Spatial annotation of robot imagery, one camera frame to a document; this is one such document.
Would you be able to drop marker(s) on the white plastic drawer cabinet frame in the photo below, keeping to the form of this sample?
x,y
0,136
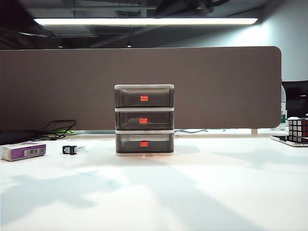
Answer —
x,y
144,85

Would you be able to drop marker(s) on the brown desk partition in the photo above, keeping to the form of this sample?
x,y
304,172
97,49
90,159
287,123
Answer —
x,y
228,84

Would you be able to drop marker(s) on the small black and clear clip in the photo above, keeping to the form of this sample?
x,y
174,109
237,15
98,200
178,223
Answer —
x,y
68,149

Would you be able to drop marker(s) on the long ceiling light strip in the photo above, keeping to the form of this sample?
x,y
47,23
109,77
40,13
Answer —
x,y
144,21

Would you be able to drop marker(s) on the white partition foot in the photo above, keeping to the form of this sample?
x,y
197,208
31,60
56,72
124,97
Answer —
x,y
254,131

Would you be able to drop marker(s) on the white flat tray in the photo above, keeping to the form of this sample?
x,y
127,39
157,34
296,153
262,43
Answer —
x,y
281,139

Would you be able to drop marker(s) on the black monitor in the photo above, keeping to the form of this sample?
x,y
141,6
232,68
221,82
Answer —
x,y
297,98

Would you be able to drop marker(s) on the purple and white box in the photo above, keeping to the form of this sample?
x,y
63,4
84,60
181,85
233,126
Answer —
x,y
14,151

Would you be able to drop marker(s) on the black Rubik's cube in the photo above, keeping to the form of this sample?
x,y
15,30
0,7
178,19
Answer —
x,y
298,130

